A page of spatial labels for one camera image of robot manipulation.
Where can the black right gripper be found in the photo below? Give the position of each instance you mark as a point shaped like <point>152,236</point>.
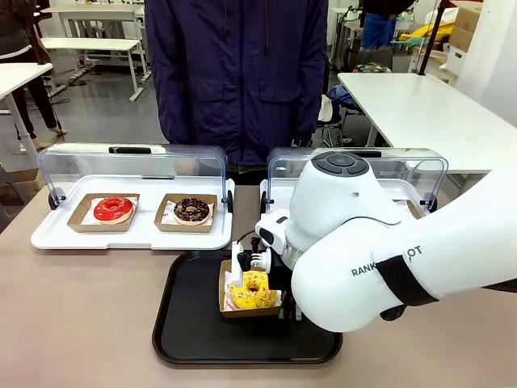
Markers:
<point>278,275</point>

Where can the yellow sprinkled donut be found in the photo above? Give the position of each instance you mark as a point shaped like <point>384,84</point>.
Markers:
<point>252,299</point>

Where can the brown cardboard donut box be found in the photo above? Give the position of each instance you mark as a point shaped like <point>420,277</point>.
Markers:
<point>416,210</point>
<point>183,229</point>
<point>101,228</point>
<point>250,313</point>

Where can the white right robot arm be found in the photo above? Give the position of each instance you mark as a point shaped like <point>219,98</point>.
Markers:
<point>404,283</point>

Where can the black plastic serving tray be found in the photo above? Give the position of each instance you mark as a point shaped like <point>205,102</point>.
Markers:
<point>242,339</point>

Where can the chocolate chip donut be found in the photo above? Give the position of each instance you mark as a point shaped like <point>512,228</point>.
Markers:
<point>192,216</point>

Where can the red glazed donut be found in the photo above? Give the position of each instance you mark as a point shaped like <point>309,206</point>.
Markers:
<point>113,214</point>

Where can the person's right hand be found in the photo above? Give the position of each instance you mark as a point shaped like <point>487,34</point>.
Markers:
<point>186,166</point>

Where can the clear display case lid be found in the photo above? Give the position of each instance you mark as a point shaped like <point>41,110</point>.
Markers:
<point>81,161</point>
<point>404,169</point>

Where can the black office stool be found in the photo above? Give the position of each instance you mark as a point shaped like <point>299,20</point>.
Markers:
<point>333,131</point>

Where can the blue cloth on chair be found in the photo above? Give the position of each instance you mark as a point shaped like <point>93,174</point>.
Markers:
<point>343,103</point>

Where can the person in navy jacket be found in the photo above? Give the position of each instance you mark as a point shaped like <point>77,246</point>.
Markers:
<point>238,81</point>

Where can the large white table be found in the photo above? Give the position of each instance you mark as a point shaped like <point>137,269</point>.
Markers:
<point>424,117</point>

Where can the person in blue apron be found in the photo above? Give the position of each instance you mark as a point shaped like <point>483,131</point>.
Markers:
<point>377,32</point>

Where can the white storage box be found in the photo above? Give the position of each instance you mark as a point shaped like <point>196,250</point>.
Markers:
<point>451,60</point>

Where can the black stand pole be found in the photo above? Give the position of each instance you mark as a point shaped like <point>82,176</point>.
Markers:
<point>430,40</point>

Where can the yellow cloth bundle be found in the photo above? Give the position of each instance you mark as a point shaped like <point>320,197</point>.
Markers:
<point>432,32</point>

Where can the white height adjustable desk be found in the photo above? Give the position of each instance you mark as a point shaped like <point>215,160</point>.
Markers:
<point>93,44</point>

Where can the white office table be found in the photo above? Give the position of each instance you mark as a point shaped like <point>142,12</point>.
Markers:
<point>20,77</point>

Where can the person in dark clothes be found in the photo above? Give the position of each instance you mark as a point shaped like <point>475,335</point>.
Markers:
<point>24,40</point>

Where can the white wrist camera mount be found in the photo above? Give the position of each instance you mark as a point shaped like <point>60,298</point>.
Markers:
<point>237,266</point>

